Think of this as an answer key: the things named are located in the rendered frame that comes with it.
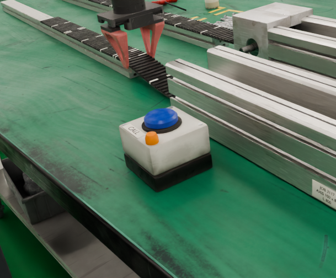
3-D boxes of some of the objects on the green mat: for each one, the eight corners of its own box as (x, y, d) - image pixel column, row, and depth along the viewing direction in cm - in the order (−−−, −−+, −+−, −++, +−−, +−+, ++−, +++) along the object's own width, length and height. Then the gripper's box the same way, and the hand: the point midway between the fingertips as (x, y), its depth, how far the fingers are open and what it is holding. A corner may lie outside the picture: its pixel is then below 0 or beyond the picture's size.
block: (224, 71, 86) (220, 19, 82) (277, 52, 91) (275, 1, 87) (257, 84, 79) (255, 27, 75) (313, 63, 84) (313, 8, 80)
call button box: (125, 166, 61) (116, 122, 58) (188, 140, 65) (183, 97, 62) (156, 193, 55) (148, 145, 52) (224, 162, 59) (220, 116, 56)
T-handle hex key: (150, 7, 139) (149, 1, 138) (176, 1, 142) (175, -5, 141) (171, 16, 126) (170, 10, 125) (200, 10, 128) (200, 3, 128)
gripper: (140, -31, 86) (153, 52, 93) (88, -18, 82) (106, 68, 89) (160, -28, 81) (172, 60, 88) (105, -15, 77) (122, 76, 84)
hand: (138, 59), depth 88 cm, fingers closed on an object, 5 cm apart
